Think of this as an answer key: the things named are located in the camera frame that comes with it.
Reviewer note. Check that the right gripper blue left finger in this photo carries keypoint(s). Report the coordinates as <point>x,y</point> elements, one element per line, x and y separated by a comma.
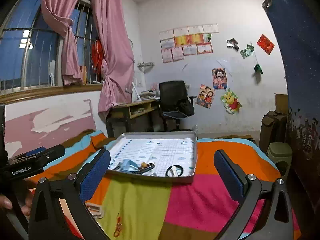
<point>47,220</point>

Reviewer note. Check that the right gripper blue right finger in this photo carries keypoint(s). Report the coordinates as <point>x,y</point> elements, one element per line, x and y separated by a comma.
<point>275,220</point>

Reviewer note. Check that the beige hair claw clip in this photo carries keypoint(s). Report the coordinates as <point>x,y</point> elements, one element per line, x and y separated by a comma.
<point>95,210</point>

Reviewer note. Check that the person's left hand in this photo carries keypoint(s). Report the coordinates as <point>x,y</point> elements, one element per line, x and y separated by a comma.
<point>24,194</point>

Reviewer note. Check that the green trash bin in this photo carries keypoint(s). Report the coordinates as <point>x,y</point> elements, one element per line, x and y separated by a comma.
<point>280,154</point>

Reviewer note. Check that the brown bag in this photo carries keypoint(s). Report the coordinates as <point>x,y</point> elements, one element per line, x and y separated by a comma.
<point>273,129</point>

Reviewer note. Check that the orange bead hairpin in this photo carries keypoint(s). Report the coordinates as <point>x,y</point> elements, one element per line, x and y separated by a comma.
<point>145,167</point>

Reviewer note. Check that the barred window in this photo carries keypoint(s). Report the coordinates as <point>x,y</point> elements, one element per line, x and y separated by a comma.
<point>31,52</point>

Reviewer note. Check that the grey cardboard tray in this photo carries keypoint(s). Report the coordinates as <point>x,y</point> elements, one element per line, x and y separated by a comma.
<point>174,155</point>

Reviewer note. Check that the Winnie the Pooh poster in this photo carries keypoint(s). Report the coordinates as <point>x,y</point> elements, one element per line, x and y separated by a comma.
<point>231,102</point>

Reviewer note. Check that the wooden desk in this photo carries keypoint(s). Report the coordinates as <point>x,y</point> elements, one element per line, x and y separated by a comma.
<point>128,112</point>

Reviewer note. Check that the white desk lamp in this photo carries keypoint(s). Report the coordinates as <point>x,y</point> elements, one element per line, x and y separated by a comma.
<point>135,97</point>

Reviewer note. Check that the red hanging garment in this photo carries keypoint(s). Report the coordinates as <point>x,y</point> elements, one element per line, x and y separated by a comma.
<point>97,56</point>

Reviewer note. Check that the cartoon family poster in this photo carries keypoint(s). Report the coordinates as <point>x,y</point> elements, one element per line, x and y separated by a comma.
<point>205,96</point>

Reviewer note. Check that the anime boy poster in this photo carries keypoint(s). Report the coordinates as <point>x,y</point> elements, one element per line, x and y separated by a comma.
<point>219,78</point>

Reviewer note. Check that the green hanging ornament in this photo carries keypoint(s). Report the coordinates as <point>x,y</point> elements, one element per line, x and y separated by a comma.
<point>257,68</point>

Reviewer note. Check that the black office chair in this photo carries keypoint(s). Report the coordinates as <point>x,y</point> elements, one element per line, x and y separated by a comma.
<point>175,104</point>

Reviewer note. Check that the pink curtain right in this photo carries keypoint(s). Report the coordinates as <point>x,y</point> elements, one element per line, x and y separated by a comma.
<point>117,67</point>

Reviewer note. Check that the pink curtain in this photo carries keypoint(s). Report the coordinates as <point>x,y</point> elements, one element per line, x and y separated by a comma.
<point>57,14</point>
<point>117,67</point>

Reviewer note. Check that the pink curtain left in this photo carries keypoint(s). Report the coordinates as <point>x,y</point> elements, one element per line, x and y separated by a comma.
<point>57,14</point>

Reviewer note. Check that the red paper square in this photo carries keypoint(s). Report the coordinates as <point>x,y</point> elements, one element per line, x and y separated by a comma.
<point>265,44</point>

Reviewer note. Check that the black white photos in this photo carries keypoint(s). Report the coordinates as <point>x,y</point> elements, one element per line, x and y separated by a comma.
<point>233,44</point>

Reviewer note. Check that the blue patterned hanging curtain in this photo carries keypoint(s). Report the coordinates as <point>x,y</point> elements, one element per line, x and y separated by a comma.
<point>296,27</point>

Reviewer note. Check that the metal wall shelf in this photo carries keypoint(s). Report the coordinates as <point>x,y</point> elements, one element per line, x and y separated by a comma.
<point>145,67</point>

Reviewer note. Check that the green photo on wall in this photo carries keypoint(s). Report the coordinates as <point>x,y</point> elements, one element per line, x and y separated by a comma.
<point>248,51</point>

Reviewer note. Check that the certificates on wall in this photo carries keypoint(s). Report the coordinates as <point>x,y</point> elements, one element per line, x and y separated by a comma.
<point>178,43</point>

